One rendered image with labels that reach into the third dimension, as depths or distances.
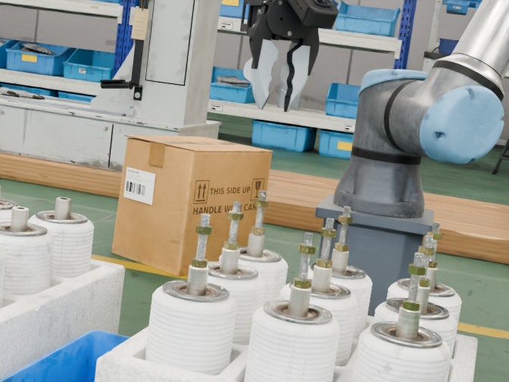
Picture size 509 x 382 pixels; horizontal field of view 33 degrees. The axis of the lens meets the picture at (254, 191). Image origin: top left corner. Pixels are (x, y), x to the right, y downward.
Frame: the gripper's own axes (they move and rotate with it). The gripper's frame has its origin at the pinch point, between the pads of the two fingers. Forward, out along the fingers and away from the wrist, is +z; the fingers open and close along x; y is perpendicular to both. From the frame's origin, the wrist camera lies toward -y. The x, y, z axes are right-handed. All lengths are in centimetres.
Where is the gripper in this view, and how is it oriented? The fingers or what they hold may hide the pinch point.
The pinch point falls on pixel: (277, 101)
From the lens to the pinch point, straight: 116.2
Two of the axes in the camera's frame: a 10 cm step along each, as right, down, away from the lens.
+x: -8.9, -0.5, -4.5
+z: -1.3, 9.8, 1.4
